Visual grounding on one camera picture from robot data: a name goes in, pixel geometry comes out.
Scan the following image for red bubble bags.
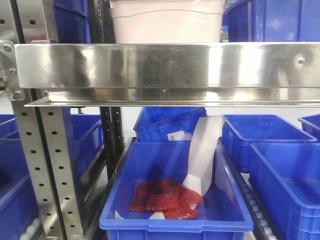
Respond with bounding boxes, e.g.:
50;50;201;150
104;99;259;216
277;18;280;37
129;178;204;220

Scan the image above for steel shelf front rail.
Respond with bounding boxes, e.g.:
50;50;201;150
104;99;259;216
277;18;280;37
15;42;320;107

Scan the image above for roller conveyor track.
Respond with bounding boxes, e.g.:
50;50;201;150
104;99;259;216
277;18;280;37
218;142;280;240

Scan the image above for white plastic storage bin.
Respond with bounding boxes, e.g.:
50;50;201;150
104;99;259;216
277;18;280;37
110;0;225;44

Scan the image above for far right blue bin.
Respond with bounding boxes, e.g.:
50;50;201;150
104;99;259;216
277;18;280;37
298;113;320;142

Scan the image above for steel bracket with bolts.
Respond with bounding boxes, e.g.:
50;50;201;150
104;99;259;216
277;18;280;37
0;40;25;101

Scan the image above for rear right blue bin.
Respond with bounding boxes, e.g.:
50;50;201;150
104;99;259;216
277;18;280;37
221;114;317;173

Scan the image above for perforated steel upright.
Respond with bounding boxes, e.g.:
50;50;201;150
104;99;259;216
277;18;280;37
0;0;87;240

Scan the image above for white paper strip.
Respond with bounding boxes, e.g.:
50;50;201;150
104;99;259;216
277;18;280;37
108;115;225;220

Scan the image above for upper left blue bin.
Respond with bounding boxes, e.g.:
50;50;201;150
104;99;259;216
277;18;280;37
53;0;91;44

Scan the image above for front centre blue bin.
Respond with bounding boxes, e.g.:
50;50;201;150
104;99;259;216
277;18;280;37
99;141;254;240

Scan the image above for blue bin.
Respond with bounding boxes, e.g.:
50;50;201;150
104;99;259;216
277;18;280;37
225;0;320;42
53;0;91;44
99;141;254;240
0;114;103;173
249;143;320;240
0;143;38;240
221;114;317;173
298;113;320;142
133;107;207;142

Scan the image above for left rear blue bin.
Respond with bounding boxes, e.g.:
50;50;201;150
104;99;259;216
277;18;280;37
0;114;103;173

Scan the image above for upper right blue bin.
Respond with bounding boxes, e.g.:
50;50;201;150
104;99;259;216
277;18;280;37
225;0;320;42

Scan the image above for black perforated upright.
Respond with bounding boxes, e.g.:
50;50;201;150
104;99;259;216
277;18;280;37
87;0;124;179

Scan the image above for rear centre blue bin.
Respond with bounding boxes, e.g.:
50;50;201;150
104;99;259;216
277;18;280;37
133;107;207;142

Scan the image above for front right blue bin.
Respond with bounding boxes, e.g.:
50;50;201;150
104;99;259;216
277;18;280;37
249;143;320;240

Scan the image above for left front blue bin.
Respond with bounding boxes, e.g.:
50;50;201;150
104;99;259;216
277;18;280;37
0;143;38;240

